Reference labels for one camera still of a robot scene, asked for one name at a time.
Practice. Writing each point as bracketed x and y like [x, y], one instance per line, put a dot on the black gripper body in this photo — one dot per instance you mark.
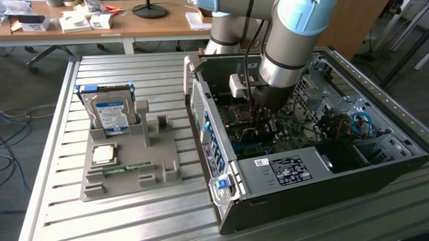
[271, 98]

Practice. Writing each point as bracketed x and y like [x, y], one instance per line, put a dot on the black Nvidia graphics card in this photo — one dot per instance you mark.
[247, 135]

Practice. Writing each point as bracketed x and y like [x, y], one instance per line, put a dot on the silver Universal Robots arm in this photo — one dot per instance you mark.
[292, 37]

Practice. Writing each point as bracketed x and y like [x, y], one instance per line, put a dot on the metal CPU socket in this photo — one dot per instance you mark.
[239, 113]

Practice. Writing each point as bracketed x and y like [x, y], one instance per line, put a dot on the green Dell motherboard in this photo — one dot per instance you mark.
[292, 130]

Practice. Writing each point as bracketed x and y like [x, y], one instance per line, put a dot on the blue expansion slot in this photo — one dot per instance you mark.
[249, 145]

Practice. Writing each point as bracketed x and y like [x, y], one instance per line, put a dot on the metal disk bay cage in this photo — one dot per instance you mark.
[314, 100]

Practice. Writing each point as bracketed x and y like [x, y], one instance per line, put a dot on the grey power supply unit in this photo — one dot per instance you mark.
[261, 175]

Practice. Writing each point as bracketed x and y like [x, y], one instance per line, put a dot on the open black PC case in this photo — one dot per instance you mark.
[301, 200]

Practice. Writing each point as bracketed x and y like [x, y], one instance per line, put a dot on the brown wooden cabinet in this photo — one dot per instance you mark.
[354, 30]

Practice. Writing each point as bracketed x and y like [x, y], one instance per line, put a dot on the stack of white papers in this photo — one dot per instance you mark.
[198, 22]

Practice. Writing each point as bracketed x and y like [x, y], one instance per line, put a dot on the grey plastic parts rack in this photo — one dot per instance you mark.
[134, 150]

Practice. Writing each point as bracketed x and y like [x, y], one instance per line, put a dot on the brown cardboard box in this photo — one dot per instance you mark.
[205, 12]

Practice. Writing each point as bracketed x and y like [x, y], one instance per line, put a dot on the green RAM stick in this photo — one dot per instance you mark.
[123, 167]

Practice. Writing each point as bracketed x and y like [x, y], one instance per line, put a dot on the hard disk in blue caddy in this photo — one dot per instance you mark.
[108, 113]

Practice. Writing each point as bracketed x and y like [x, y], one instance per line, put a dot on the wooden office desk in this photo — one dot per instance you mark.
[151, 27]

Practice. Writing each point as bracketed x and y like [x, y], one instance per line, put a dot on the silver CPU chip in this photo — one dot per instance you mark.
[103, 154]

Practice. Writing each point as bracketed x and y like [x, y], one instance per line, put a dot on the black round lamp base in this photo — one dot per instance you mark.
[149, 11]

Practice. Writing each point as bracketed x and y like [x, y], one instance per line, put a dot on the small white cardboard box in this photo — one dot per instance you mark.
[100, 22]

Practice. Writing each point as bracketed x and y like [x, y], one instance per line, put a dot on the white box with tape roll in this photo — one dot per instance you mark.
[74, 23]

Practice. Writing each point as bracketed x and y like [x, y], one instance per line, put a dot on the white box with black lid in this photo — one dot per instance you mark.
[34, 23]

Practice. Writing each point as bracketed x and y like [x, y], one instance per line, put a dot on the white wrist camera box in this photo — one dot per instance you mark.
[238, 86]

